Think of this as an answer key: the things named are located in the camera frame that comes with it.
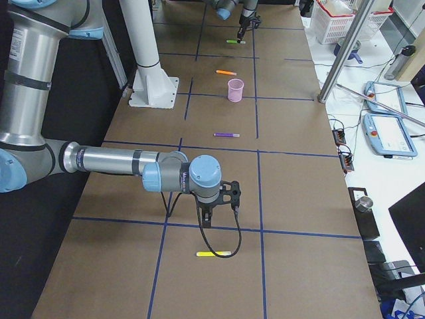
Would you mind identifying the far blue teach pendant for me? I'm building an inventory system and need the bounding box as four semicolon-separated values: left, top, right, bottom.
364;81;408;115

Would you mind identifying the green highlighter pen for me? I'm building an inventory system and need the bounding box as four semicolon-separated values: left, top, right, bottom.
226;39;246;45

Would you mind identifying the near blue teach pendant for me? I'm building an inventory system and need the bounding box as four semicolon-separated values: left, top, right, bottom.
363;114;418;158

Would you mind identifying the orange highlighter pen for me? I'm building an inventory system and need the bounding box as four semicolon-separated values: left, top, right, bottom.
215;70;237;76

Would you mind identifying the aluminium frame post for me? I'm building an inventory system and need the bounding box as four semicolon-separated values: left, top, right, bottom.
317;0;375;104

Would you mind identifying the white plastic basket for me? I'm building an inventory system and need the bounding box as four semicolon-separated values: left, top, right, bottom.
309;1;394;45

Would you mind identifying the grey water bottle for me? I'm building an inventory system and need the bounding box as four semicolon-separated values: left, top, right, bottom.
384;45;416;80

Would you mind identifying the far black power adapter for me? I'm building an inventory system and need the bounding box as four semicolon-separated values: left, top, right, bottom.
332;128;346;146

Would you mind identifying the black power adapter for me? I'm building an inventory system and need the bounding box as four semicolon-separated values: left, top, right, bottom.
338;149;355;174
332;128;346;146

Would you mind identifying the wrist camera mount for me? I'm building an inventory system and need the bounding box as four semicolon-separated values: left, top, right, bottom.
220;181;241;211

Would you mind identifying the right black braided cable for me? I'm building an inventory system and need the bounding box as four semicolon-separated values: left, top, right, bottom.
160;191;242;259

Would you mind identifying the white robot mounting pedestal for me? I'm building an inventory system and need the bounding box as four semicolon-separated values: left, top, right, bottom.
120;0;179;109

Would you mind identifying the near black power adapter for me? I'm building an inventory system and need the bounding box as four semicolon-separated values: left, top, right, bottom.
338;149;355;174

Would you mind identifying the silver metal rod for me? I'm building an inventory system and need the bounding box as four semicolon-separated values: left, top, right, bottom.
336;83;425;128

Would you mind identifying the small steel cup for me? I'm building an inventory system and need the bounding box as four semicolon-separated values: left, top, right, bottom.
355;196;373;213

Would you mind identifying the pink mesh pen holder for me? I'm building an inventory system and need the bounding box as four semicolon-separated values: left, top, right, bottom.
228;78;244;102

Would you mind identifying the yellow highlighter pen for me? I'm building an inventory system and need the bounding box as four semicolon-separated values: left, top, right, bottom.
196;251;232;257

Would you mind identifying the black box under cup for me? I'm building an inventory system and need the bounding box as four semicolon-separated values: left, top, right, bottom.
348;187;380;241

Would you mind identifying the blue teach pendant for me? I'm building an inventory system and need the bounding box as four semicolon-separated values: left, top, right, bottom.
363;114;418;158
364;81;408;115

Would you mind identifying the blue pot with lid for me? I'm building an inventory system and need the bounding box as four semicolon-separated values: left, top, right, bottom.
333;36;365;64

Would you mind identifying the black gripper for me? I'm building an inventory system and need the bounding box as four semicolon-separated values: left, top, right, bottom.
198;199;222;229
236;13;253;39

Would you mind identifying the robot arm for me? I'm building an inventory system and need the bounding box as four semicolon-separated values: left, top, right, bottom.
204;0;262;43
1;1;224;228

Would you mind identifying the purple marker pen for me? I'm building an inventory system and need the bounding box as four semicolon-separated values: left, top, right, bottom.
213;132;240;138

